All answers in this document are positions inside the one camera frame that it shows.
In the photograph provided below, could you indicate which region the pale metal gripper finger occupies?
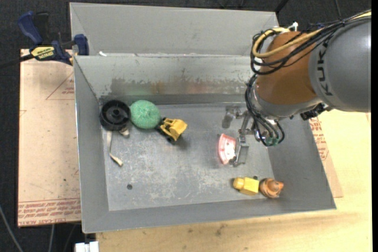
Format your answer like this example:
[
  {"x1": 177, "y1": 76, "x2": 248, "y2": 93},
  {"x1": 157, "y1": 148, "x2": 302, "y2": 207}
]
[
  {"x1": 229, "y1": 138, "x2": 250, "y2": 168},
  {"x1": 221, "y1": 106, "x2": 242, "y2": 129}
]

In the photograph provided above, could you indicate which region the yellow toy block figure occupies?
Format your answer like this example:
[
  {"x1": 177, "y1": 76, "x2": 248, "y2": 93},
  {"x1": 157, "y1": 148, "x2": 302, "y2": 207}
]
[{"x1": 233, "y1": 176, "x2": 260, "y2": 197}]

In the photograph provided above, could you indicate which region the orange-brown toy duck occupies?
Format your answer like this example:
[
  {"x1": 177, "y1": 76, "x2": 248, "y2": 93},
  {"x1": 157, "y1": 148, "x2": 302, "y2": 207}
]
[{"x1": 259, "y1": 177, "x2": 285, "y2": 199}]

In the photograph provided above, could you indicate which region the yellow toy loader truck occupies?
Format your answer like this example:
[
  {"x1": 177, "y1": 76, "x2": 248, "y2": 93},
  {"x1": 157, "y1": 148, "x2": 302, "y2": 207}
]
[{"x1": 156, "y1": 117, "x2": 188, "y2": 144}]

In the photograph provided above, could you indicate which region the grey metal bin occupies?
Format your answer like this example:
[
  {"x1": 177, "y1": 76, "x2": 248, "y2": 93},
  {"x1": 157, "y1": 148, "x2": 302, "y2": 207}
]
[{"x1": 69, "y1": 2, "x2": 337, "y2": 234}]

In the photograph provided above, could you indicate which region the green mesh scrubber ball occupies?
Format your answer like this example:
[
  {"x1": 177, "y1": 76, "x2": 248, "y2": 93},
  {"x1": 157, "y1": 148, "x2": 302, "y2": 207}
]
[{"x1": 129, "y1": 99, "x2": 162, "y2": 130}]

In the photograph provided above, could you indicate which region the brown cardboard board, red print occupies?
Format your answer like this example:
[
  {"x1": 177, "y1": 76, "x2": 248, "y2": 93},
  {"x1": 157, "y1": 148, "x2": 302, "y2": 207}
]
[{"x1": 17, "y1": 48, "x2": 344, "y2": 228}]

